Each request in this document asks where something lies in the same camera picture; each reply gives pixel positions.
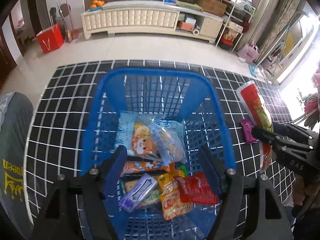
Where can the white tv cabinet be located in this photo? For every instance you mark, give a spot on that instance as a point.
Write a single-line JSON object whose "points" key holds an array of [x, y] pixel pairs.
{"points": [[150, 17]]}

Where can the pink gift bag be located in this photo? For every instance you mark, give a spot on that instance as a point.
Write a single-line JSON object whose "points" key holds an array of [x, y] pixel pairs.
{"points": [[249, 52]]}

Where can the broom and dustpan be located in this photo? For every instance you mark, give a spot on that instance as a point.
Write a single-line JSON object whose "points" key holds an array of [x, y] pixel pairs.
{"points": [[64, 11]]}

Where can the red yellow snack pouch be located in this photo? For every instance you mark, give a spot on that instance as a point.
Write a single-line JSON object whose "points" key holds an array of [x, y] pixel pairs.
{"points": [[255, 105]]}

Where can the orange blue biscuit pack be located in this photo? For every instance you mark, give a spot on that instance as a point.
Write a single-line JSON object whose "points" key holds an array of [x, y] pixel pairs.
{"points": [[135, 167]]}

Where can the patterned curtain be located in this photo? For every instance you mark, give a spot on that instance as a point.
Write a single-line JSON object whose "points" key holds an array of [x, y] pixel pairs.
{"points": [[281, 16]]}

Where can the green folded cloth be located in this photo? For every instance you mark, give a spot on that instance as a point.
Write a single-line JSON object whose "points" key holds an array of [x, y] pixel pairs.
{"points": [[188, 5]]}

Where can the red gift bag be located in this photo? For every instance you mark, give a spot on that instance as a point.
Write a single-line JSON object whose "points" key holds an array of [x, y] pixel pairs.
{"points": [[50, 39]]}

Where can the blue striped cracker bag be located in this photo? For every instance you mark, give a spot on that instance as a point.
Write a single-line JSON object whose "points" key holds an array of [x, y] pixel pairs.
{"points": [[168, 138]]}

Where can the black white grid tablecloth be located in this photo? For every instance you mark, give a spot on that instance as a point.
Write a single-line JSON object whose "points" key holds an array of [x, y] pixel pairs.
{"points": [[56, 136]]}

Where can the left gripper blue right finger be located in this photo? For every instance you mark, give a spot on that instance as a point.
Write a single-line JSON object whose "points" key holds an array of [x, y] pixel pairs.
{"points": [[214, 171]]}

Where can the oranges in blue bowl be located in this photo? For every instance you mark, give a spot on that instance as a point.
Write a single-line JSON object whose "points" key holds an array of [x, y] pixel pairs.
{"points": [[96, 5]]}

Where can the silver standing air conditioner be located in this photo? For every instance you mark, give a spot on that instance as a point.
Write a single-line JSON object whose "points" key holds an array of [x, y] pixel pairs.
{"points": [[259, 21]]}

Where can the purple snack packet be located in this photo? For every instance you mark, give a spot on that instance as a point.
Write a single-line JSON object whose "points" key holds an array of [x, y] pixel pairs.
{"points": [[247, 126]]}

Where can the red noodle snack bag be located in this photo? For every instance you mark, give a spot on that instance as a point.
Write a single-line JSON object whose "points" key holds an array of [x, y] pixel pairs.
{"points": [[195, 189]]}

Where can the green white cracker pack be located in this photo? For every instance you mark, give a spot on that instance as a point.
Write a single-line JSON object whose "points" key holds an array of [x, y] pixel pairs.
{"points": [[153, 196]]}

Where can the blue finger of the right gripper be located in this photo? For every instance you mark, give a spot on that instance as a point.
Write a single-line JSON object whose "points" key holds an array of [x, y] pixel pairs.
{"points": [[280, 129], [265, 136]]}

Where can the orange box in cabinet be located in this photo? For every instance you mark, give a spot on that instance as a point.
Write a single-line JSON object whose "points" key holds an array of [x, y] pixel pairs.
{"points": [[185, 26]]}

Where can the purple doublemint gum pack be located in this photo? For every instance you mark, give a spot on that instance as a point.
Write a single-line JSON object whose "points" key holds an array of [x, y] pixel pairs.
{"points": [[132, 199]]}

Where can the grey queen cushion chair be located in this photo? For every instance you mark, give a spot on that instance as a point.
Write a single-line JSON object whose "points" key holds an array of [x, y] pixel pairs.
{"points": [[16, 115]]}

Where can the orange snack pouch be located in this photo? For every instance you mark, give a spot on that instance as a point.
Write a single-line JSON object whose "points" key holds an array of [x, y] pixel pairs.
{"points": [[175, 197]]}

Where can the white wire shelf rack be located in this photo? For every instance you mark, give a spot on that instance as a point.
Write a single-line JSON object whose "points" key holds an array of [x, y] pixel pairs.
{"points": [[236, 19]]}

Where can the light blue cartoon snack bag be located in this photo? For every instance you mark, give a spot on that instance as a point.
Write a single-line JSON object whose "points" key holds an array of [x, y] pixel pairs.
{"points": [[134, 132]]}

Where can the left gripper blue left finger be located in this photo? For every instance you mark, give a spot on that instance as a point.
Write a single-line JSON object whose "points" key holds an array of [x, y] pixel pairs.
{"points": [[111, 170]]}

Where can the cardboard box on cabinet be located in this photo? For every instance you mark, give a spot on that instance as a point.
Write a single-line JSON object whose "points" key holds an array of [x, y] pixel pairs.
{"points": [[212, 6]]}

